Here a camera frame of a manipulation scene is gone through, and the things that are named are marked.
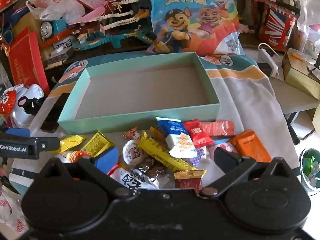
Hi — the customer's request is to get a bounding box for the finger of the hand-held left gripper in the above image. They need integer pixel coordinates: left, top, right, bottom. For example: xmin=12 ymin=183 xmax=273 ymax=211
xmin=31 ymin=137 xmax=61 ymax=153
xmin=6 ymin=128 xmax=31 ymax=137

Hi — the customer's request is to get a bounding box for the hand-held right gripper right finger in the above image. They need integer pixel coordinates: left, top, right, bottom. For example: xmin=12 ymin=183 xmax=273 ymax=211
xmin=199 ymin=147 xmax=299 ymax=198

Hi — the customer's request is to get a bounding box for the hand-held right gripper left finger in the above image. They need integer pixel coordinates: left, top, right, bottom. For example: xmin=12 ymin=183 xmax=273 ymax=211
xmin=35 ymin=146 xmax=137 ymax=198

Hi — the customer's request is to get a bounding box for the pink snack packet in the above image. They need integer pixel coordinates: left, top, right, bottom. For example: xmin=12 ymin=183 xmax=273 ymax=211
xmin=209 ymin=141 xmax=238 ymax=160

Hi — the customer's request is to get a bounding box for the purple grape-print packet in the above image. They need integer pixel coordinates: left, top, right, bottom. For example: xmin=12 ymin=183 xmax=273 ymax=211
xmin=185 ymin=147 xmax=207 ymax=167

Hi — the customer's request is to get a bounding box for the yellow wavy-print snack packet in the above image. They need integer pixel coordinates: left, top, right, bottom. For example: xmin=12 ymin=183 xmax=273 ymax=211
xmin=54 ymin=135 xmax=87 ymax=153

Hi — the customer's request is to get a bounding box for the white jelly cup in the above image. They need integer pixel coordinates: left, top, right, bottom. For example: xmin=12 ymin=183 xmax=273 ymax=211
xmin=122 ymin=140 xmax=143 ymax=166

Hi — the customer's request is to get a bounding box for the orange snack packet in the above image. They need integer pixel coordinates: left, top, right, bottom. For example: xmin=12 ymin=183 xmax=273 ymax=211
xmin=229 ymin=129 xmax=272 ymax=163

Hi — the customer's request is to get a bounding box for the orange-red patterned snack packet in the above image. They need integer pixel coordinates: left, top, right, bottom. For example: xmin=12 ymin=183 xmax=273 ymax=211
xmin=59 ymin=150 xmax=94 ymax=164

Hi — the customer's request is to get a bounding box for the white black-print packet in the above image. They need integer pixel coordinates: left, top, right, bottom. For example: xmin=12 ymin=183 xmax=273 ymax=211
xmin=110 ymin=167 xmax=160 ymax=197

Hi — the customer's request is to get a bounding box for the small red candy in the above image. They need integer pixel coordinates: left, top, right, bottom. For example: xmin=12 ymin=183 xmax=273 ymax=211
xmin=122 ymin=127 xmax=138 ymax=140

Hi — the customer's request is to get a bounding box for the plain red snack packet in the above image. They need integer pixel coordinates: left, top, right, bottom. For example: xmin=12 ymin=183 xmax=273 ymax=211
xmin=182 ymin=119 xmax=215 ymax=148

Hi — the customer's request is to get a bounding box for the dark red gold-edged packet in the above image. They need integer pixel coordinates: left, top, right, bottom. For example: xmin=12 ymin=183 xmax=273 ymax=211
xmin=174 ymin=169 xmax=207 ymax=194

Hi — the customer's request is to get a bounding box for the brown foil candy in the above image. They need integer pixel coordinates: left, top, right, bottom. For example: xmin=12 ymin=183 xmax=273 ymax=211
xmin=139 ymin=160 xmax=175 ymax=188

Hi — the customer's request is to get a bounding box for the long yellow snack bar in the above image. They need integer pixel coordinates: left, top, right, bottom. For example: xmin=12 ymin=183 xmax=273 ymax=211
xmin=138 ymin=130 xmax=198 ymax=172

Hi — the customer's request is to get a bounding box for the small orange candy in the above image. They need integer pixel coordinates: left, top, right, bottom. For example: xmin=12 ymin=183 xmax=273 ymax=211
xmin=149 ymin=126 xmax=165 ymax=140

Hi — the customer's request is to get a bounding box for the blue and white snack packet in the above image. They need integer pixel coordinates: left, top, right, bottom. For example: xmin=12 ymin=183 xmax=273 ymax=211
xmin=156 ymin=117 xmax=197 ymax=158

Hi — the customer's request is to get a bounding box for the teal cardboard box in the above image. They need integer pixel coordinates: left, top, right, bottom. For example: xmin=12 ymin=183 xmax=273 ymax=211
xmin=57 ymin=52 xmax=221 ymax=134

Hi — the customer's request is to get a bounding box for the dark flat object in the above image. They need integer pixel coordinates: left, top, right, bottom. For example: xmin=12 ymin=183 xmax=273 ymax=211
xmin=40 ymin=115 xmax=60 ymax=133

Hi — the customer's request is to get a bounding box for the red foil balloon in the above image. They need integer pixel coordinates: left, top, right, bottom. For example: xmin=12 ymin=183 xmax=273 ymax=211
xmin=0 ymin=89 xmax=17 ymax=115

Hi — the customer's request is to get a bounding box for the white red-print plastic bag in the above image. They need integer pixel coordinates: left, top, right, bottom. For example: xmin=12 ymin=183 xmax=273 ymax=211
xmin=0 ymin=187 xmax=28 ymax=240

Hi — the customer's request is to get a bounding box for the printed teal tablecloth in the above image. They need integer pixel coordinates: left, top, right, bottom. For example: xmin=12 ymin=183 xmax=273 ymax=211
xmin=9 ymin=52 xmax=300 ymax=193

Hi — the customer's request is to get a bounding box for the large red cardboard box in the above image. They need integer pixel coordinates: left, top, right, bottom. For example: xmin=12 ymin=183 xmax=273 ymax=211
xmin=7 ymin=26 xmax=50 ymax=98

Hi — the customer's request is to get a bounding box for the black table leg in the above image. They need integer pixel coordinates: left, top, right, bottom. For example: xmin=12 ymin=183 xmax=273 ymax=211
xmin=284 ymin=111 xmax=300 ymax=145

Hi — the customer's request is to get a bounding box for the bin with green scraps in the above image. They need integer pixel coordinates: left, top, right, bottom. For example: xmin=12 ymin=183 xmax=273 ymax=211
xmin=299 ymin=148 xmax=320 ymax=189

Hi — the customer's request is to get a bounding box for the white toy number plate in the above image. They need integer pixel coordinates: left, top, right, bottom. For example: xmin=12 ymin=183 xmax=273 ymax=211
xmin=54 ymin=40 xmax=74 ymax=52

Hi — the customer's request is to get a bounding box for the blue toy train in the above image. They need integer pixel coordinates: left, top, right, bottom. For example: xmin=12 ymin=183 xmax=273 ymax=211
xmin=40 ymin=19 xmax=75 ymax=43

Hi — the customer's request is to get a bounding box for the white power strip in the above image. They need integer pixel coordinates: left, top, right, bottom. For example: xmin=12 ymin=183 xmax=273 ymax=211
xmin=257 ymin=42 xmax=280 ymax=78

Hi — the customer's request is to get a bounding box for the brown cardboard box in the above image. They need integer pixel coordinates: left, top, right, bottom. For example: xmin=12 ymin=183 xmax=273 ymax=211
xmin=12 ymin=11 xmax=50 ymax=45

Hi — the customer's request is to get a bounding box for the gold box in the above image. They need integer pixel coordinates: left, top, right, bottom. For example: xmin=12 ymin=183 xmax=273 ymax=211
xmin=282 ymin=51 xmax=320 ymax=99

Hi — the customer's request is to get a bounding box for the teal toy track set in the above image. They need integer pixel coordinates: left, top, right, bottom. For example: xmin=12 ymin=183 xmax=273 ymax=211
xmin=67 ymin=0 xmax=160 ymax=53

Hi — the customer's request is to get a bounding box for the flag-print box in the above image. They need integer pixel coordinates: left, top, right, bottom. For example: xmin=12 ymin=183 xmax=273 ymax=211
xmin=260 ymin=4 xmax=299 ymax=53

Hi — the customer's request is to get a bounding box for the cartoon puppy snack bag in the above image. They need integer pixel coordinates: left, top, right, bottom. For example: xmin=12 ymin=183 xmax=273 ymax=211
xmin=146 ymin=0 xmax=244 ymax=57

